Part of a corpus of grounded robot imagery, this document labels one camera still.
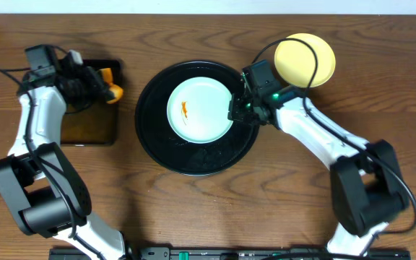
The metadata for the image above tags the orange sponge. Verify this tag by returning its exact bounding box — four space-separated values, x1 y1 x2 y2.
99 68 124 104

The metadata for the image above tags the light green plate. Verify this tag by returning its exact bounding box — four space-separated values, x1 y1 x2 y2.
166 77 233 144

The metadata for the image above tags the yellow plate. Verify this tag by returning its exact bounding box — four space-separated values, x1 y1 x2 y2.
274 33 336 88

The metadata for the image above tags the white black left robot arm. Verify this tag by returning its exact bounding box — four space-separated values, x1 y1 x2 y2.
0 62 131 259

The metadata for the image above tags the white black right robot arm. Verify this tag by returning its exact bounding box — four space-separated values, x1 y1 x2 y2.
228 87 415 259

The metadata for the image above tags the black rectangular water tray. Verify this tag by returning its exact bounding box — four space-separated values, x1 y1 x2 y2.
61 59 123 145

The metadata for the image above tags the black round tray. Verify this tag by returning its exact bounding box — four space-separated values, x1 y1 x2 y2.
135 60 259 176

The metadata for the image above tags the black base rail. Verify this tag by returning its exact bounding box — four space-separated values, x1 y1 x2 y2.
48 247 412 260

